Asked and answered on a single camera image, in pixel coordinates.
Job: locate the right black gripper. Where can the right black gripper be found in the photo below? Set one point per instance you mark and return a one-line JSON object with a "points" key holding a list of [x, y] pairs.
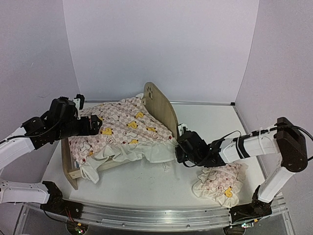
{"points": [[181, 158]]}

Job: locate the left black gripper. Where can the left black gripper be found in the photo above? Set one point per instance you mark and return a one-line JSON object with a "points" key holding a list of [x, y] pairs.
{"points": [[94, 129]]}

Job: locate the duck print ruffled bed cover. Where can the duck print ruffled bed cover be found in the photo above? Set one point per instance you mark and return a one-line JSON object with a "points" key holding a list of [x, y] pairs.
{"points": [[129, 132]]}

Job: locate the wooden pet bed frame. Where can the wooden pet bed frame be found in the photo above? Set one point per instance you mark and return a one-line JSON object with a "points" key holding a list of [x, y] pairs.
{"points": [[156, 104]]}

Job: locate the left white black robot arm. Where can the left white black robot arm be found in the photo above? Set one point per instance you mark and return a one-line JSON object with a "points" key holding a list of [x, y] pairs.
{"points": [[61, 121]]}

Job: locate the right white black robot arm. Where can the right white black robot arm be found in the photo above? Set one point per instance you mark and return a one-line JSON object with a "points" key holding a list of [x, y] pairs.
{"points": [[282, 138]]}

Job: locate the duck print ruffled pillow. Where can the duck print ruffled pillow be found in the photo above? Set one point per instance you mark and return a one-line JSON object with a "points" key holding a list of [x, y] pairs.
{"points": [[221, 184]]}

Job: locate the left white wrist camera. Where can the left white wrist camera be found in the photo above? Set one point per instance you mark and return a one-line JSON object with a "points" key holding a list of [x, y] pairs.
{"points": [[79, 101]]}

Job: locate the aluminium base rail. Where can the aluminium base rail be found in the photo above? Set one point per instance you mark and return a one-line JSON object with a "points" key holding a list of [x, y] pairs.
{"points": [[161, 220]]}

